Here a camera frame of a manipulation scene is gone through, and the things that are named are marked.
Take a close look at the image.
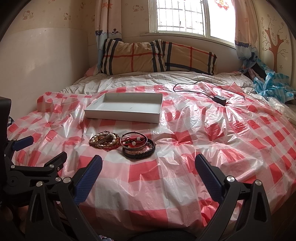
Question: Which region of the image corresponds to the white bead bracelet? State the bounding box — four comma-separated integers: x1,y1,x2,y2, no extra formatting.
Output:
89,131,118,146

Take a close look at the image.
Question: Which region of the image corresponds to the blue white plastic bag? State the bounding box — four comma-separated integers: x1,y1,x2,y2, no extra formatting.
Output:
252,58,295,103

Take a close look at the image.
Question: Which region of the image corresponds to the plaid pillow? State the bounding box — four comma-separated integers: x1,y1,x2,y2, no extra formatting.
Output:
162,41,217,75
99,39,166,75

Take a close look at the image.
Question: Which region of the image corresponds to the right plaid pillow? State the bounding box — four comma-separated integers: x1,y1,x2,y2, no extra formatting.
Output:
162,41,217,75

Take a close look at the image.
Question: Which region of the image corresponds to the left plaid pillow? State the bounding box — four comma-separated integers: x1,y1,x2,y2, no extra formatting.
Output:
99,39,166,75

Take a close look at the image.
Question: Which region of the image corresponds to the amber bead bracelet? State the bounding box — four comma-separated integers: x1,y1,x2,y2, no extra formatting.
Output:
92,132,121,150

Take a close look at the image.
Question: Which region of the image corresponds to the window with white frame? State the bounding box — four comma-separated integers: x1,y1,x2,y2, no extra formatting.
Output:
148,0,236,47

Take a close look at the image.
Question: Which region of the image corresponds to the red cord bracelet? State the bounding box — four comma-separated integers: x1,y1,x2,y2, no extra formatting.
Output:
119,131,149,149

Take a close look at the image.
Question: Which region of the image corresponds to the black cable with adapter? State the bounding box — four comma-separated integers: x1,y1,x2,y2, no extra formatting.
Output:
172,79,246,106

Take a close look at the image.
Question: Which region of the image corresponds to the left patterned curtain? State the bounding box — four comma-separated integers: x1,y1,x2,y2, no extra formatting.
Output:
95,0,122,68

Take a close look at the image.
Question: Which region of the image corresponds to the right patterned curtain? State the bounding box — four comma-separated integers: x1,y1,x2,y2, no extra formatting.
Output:
232,0,259,73

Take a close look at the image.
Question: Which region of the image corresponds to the white striped bed sheet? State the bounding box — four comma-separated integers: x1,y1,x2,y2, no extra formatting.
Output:
60,71,255,94

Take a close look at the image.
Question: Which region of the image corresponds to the patterned curtain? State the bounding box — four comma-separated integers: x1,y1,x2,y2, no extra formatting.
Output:
232,0,259,73
95,0,122,68

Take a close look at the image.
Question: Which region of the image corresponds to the red white checkered plastic sheet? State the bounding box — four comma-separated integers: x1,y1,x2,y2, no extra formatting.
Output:
8,82,295,236

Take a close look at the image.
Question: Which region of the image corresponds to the white headboard panel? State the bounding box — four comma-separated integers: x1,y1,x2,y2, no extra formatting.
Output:
1,28,89,120

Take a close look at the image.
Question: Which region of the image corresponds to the white shallow cardboard box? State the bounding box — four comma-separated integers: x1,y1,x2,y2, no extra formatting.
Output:
84,92,163,123

